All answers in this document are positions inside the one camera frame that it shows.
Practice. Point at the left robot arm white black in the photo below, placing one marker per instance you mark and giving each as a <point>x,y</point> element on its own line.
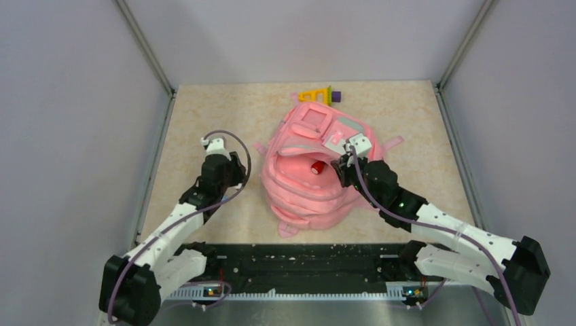
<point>136,284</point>

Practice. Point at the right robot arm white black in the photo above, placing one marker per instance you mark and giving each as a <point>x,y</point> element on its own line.
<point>514,272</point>

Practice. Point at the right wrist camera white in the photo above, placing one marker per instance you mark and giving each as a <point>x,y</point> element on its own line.
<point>361,144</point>

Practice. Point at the pink student backpack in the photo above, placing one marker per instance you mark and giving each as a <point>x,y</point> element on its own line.
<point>312,132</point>

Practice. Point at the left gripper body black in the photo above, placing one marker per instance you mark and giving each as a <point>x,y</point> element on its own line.
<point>234,174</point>

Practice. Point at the red perfect stamp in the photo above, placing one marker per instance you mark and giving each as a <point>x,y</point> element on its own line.
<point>317,168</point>

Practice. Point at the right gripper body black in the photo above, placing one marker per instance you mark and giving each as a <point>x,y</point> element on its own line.
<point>349,175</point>

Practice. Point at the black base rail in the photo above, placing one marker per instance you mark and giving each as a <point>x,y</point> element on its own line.
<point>305,269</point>

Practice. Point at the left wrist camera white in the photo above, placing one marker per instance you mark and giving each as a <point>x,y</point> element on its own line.
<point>216,146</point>

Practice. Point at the yellow triangle toy purple cap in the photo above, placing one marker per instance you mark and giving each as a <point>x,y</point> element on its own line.
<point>328,96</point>

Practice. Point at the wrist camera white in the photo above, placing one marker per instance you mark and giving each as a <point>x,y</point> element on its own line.
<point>216,146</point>
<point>361,144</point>

